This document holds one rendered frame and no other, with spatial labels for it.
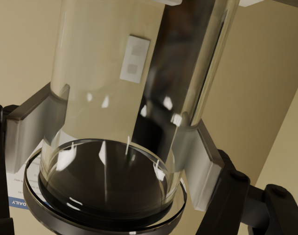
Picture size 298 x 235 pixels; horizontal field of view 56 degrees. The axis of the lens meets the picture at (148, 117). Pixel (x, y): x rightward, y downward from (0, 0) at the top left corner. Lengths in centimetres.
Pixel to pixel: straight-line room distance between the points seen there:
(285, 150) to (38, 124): 40
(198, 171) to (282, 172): 34
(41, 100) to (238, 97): 70
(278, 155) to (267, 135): 39
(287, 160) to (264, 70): 39
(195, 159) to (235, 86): 65
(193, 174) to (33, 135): 9
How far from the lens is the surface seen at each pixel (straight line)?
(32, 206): 17
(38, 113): 16
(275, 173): 50
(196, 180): 16
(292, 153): 47
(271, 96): 86
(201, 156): 16
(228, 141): 86
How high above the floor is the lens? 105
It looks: 19 degrees up
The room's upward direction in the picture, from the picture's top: 165 degrees counter-clockwise
